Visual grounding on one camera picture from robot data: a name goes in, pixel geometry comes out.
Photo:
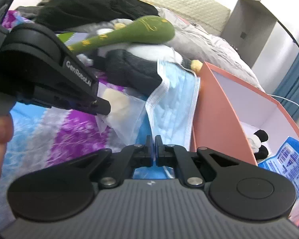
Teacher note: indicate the small panda plush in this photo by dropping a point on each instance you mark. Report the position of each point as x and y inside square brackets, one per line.
[256, 141]

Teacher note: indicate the black clothing pile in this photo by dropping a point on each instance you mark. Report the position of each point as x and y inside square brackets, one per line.
[59, 15]

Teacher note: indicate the blue printed plastic packet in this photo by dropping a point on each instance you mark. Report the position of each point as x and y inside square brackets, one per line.
[285, 162]

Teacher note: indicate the beige padded headboard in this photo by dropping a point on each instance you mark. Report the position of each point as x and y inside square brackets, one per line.
[208, 13]

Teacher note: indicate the grey quilt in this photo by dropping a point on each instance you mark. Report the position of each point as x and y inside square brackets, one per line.
[191, 44]

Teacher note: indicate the blue curtain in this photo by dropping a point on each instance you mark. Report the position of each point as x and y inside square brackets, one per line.
[287, 93]

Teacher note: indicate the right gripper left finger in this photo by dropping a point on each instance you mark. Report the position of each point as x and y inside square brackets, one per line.
[121, 166]

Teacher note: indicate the colourful striped bed sheet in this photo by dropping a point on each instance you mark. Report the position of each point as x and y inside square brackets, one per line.
[43, 137]

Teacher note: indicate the green plush massage stick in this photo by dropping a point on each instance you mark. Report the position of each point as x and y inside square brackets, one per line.
[147, 30]

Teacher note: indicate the blue surgical mask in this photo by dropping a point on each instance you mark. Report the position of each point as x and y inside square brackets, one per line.
[170, 107]

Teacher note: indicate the orange cardboard box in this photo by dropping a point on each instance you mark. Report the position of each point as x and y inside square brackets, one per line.
[236, 192]

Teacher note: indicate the grey white penguin plush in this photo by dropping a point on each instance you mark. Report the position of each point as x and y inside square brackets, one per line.
[124, 69]

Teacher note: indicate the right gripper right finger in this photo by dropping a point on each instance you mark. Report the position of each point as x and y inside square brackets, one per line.
[180, 160]

